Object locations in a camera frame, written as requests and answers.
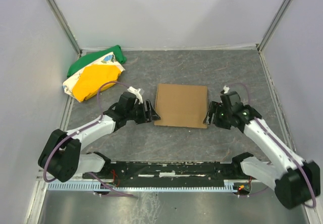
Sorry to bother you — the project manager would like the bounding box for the white patterned cloth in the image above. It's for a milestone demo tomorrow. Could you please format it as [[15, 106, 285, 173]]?
[[63, 52, 125, 98]]

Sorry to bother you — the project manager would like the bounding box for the light blue cable duct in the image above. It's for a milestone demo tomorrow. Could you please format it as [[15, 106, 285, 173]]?
[[47, 178, 237, 193]]

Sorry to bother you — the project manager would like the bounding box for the right aluminium corner post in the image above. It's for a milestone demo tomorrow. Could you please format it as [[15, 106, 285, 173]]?
[[257, 0, 293, 54]]

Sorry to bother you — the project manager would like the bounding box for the aluminium corner post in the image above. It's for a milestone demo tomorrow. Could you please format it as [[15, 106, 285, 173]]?
[[257, 0, 293, 54], [46, 0, 82, 56]]

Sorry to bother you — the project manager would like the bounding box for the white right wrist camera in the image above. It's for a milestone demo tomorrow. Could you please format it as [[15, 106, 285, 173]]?
[[221, 85, 230, 94]]

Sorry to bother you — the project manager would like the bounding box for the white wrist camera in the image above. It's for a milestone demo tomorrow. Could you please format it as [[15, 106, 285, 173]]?
[[127, 86, 144, 104], [221, 85, 230, 94]]

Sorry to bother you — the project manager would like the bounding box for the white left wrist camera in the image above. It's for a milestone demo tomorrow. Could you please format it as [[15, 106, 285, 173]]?
[[127, 86, 144, 104]]

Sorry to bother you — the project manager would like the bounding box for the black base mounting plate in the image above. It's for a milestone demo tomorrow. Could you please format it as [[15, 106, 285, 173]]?
[[95, 161, 250, 186]]

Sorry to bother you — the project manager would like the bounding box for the yellow cloth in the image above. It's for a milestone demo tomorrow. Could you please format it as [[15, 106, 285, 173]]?
[[72, 65, 124, 102]]

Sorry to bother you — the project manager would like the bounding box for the aluminium front rail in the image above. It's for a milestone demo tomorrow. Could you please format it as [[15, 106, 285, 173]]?
[[36, 160, 313, 182]]

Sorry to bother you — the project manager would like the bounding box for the metal front shelf sheet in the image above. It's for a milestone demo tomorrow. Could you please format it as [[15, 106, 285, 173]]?
[[38, 191, 309, 223]]

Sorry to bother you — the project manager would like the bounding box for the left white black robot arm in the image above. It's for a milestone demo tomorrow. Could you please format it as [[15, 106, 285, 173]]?
[[38, 92, 161, 183]]

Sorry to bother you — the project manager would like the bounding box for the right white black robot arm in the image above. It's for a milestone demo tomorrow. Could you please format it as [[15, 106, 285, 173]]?
[[203, 86, 320, 209]]

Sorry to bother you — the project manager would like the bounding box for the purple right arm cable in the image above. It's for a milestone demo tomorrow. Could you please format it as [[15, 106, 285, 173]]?
[[227, 82, 317, 209]]

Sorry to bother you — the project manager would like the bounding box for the brown cardboard box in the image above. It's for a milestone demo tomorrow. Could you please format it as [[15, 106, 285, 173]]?
[[154, 84, 207, 129]]

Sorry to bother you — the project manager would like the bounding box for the left aluminium corner post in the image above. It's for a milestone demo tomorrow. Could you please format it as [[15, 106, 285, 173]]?
[[46, 0, 82, 56]]

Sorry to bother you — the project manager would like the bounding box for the green cloth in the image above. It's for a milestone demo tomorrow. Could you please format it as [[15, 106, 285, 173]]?
[[67, 45, 127, 78]]

